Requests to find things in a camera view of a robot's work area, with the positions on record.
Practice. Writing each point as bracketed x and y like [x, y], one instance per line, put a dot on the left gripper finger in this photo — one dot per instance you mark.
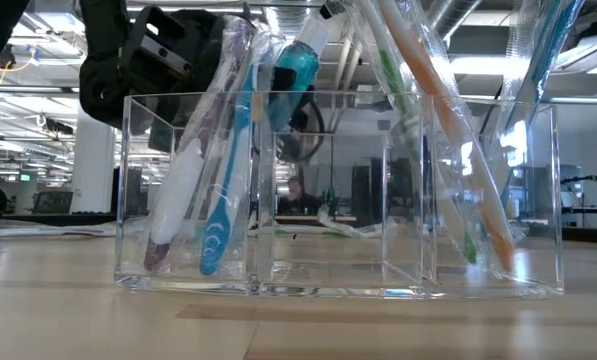
[285, 80]
[310, 110]

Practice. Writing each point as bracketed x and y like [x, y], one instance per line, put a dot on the teal mouthwash bottle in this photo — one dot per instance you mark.
[293, 55]

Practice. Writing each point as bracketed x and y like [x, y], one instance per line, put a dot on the green toothbrush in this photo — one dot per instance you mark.
[348, 229]
[398, 85]

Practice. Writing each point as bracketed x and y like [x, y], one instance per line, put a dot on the blue toothbrush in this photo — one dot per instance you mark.
[218, 235]
[553, 45]

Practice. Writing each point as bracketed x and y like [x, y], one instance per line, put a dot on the orange toothbrush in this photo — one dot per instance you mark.
[495, 230]

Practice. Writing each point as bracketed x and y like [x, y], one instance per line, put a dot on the person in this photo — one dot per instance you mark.
[298, 200]

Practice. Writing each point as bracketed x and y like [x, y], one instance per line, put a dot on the black cabinet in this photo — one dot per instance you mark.
[368, 195]
[133, 192]

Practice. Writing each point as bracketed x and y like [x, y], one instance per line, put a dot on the white pillar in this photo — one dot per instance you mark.
[93, 165]

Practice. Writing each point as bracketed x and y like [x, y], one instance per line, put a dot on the black ceiling device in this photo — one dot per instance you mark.
[58, 126]

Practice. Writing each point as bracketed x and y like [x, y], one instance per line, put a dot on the dark computer monitor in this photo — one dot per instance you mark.
[53, 202]

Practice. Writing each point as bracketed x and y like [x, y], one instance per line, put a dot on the clear acrylic organizer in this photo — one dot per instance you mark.
[328, 280]

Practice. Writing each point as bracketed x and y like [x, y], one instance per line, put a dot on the green exit sign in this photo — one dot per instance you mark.
[25, 177]

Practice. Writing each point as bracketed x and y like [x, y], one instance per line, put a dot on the white ceiling light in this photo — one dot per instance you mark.
[483, 64]

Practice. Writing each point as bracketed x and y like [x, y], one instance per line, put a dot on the silver ceiling duct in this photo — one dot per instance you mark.
[448, 15]

